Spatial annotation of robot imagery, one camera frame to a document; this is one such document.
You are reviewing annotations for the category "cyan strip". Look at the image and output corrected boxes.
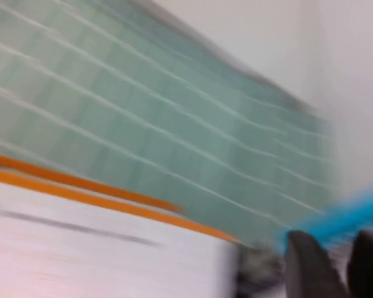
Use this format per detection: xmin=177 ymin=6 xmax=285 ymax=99
xmin=275 ymin=182 xmax=373 ymax=251

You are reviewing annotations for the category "white orange ROS2 book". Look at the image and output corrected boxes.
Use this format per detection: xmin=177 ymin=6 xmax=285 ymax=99
xmin=0 ymin=169 xmax=241 ymax=298

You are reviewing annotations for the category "orange edged book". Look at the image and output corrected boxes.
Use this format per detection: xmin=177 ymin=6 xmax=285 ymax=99
xmin=0 ymin=151 xmax=186 ymax=215

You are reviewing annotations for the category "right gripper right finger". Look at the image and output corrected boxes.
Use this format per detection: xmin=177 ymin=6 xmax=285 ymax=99
xmin=347 ymin=229 xmax=373 ymax=298

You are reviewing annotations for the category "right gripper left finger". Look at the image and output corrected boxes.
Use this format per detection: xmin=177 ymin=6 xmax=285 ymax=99
xmin=284 ymin=230 xmax=349 ymax=298

